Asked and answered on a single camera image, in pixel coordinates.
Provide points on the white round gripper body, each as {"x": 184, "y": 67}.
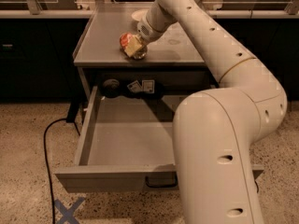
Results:
{"x": 147, "y": 32}

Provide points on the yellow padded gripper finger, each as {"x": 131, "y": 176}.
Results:
{"x": 133, "y": 46}

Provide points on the red coke can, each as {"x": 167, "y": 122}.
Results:
{"x": 121, "y": 44}

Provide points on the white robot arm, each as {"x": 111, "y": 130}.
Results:
{"x": 233, "y": 67}

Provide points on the open grey top drawer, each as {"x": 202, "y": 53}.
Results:
{"x": 124, "y": 140}

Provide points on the white ceramic bowl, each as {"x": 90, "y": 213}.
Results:
{"x": 138, "y": 15}

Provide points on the grey metal cabinet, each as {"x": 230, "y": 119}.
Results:
{"x": 172, "y": 60}

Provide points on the black round device with labels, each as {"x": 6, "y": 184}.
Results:
{"x": 144, "y": 89}

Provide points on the blue tape cross mark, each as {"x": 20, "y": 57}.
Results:
{"x": 68, "y": 213}

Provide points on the metal drawer handle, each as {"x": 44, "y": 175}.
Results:
{"x": 161, "y": 181}

